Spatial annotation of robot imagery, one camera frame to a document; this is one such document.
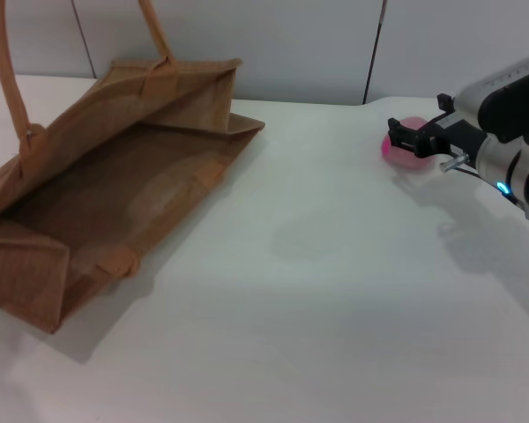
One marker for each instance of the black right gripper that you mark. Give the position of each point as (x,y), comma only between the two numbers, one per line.
(460,138)

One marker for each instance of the pink peach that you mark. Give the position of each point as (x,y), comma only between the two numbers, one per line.
(406,161)

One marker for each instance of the brown jute handbag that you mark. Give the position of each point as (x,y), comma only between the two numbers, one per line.
(114,176)

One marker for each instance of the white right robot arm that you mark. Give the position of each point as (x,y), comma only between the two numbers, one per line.
(511,167)

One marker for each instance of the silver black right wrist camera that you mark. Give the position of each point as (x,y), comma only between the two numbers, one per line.
(511,106)

